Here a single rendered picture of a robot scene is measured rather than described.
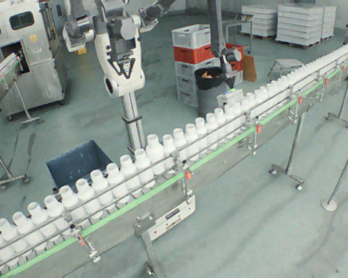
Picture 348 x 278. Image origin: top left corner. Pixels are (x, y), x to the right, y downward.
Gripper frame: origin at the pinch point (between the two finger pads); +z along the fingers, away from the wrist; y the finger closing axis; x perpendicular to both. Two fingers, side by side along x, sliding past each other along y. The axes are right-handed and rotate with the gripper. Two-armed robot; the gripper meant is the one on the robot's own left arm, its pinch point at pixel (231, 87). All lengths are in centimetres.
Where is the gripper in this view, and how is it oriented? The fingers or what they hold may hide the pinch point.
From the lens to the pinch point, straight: 140.7
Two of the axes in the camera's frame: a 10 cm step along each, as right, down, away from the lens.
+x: -5.6, -1.1, 8.2
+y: 7.8, -4.1, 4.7
